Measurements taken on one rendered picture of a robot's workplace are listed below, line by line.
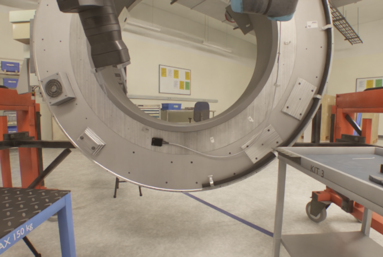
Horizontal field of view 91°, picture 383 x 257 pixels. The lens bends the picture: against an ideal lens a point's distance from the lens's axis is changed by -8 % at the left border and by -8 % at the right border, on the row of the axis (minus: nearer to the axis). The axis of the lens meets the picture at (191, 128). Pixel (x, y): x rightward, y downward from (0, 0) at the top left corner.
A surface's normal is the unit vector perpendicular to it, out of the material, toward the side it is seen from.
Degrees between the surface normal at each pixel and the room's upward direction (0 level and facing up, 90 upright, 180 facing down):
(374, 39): 90
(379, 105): 90
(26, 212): 0
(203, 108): 98
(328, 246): 0
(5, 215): 0
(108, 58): 114
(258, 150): 90
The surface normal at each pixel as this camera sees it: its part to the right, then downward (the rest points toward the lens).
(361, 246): 0.00, -1.00
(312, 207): -0.93, 0.02
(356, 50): -0.77, 0.04
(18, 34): 0.00, 0.08
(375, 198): -1.00, 0.00
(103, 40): -0.08, 0.60
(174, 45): 0.64, 0.07
